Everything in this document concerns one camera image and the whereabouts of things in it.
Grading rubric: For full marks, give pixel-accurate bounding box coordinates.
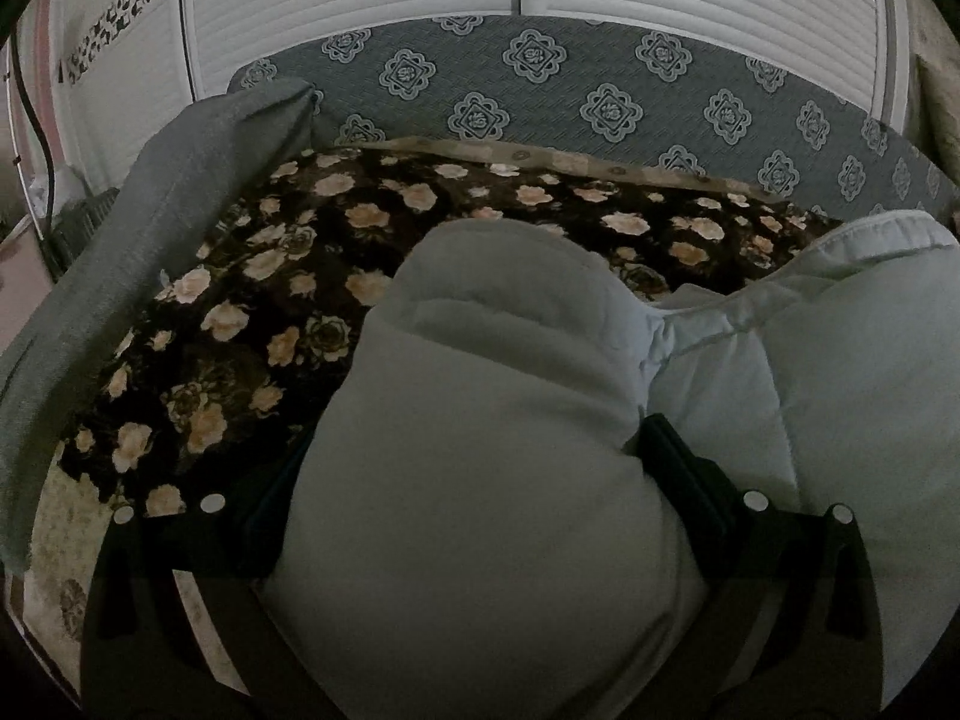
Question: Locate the white louvered wardrobe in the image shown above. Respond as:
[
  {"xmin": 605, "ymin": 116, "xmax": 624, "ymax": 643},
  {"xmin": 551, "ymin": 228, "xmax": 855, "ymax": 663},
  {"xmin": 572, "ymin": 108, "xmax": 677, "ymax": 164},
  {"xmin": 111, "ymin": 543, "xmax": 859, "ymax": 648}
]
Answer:
[{"xmin": 52, "ymin": 0, "xmax": 912, "ymax": 128}]

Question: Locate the grey fabric bolster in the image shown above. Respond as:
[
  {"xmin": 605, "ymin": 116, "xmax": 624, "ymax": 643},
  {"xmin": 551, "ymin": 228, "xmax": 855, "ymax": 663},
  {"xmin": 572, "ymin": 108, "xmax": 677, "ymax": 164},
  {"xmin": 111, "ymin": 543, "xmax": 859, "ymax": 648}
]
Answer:
[{"xmin": 0, "ymin": 77, "xmax": 323, "ymax": 571}]

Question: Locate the brown floral blanket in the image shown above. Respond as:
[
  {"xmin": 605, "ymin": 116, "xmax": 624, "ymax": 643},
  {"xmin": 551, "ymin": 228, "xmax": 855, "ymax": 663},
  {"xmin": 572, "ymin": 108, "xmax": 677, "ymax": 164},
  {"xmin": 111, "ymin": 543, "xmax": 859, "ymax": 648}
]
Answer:
[{"xmin": 60, "ymin": 136, "xmax": 848, "ymax": 518}]

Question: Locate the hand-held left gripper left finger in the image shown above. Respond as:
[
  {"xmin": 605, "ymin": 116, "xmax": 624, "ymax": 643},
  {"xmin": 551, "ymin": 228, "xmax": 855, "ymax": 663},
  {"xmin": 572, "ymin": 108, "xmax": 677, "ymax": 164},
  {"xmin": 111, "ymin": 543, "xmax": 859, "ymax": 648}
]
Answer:
[{"xmin": 81, "ymin": 442, "xmax": 331, "ymax": 720}]

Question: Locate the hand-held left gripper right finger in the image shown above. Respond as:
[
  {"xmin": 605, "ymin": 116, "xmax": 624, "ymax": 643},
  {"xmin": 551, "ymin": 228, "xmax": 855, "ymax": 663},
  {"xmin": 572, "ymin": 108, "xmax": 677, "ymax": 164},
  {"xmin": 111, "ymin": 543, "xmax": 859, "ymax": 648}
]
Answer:
[{"xmin": 634, "ymin": 412, "xmax": 882, "ymax": 720}]

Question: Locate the beige patterned bed sheet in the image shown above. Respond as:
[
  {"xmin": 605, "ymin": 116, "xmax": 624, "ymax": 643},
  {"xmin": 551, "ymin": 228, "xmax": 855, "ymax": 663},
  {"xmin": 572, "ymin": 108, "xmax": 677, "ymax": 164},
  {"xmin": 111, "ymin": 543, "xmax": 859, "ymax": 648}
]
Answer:
[{"xmin": 7, "ymin": 457, "xmax": 248, "ymax": 698}]

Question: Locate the white quilted comforter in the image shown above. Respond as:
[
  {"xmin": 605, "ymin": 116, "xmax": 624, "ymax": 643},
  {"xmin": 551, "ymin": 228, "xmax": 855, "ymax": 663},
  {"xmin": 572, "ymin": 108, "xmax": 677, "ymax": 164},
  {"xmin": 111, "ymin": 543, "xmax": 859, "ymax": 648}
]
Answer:
[{"xmin": 259, "ymin": 210, "xmax": 960, "ymax": 720}]

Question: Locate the black cable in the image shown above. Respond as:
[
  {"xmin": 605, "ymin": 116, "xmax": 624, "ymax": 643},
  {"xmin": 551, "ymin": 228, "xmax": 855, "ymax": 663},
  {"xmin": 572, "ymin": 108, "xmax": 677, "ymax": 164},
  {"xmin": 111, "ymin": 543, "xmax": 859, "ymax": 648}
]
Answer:
[{"xmin": 7, "ymin": 37, "xmax": 61, "ymax": 278}]

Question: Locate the grey patterned mattress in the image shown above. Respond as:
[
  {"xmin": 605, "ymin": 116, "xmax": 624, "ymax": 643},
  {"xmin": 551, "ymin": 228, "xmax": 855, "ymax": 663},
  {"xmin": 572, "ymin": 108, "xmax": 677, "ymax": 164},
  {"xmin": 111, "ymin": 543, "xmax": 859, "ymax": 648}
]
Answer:
[{"xmin": 225, "ymin": 15, "xmax": 960, "ymax": 218}]

